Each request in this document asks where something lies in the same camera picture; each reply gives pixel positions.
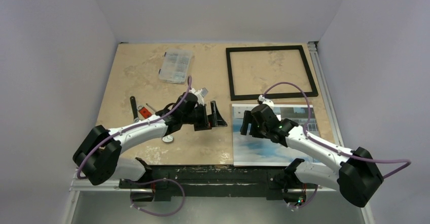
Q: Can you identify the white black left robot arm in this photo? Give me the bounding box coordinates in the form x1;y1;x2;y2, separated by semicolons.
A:
72;91;228;188

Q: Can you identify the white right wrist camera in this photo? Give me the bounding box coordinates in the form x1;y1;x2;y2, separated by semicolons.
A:
257;94;274;107

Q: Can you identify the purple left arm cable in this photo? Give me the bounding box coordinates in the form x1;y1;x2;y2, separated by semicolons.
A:
76;76;193;217

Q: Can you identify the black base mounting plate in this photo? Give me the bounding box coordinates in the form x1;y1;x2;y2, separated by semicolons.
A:
119;165;316;205

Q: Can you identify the clear plastic screw organizer box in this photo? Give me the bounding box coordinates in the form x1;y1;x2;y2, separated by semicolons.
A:
159;49;193;84

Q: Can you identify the building and sky photo print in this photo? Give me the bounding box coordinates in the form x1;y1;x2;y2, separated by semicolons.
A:
232;103;320;167

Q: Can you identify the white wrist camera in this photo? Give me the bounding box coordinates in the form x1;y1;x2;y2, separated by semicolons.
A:
194;88;208;105
257;94;274;107

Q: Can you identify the small black handled wrench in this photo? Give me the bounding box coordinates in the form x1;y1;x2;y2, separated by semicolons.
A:
130;96;139;123

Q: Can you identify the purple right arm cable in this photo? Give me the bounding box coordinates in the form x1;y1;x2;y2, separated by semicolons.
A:
259;82;412;210

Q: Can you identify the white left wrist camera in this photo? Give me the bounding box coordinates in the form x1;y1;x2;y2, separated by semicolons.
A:
194;88;208;105

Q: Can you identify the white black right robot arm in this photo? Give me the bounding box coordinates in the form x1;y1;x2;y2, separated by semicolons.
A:
240;104;384;208

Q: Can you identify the aluminium rail right side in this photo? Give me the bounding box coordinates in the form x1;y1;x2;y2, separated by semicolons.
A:
307;42;344;146

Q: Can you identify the red handled adjustable wrench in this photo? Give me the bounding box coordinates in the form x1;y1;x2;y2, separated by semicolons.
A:
137;105;174;144

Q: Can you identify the yellow black flathead screwdriver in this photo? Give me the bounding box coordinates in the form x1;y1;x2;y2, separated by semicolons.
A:
146;103;157;113

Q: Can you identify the black wooden picture frame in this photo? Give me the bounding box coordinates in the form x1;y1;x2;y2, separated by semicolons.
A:
226;45;319;101

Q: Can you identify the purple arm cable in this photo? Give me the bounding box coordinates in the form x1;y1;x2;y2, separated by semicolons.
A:
259;82;412;210
76;76;193;217

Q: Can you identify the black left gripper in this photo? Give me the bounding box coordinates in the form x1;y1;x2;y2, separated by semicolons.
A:
182;101;226;131

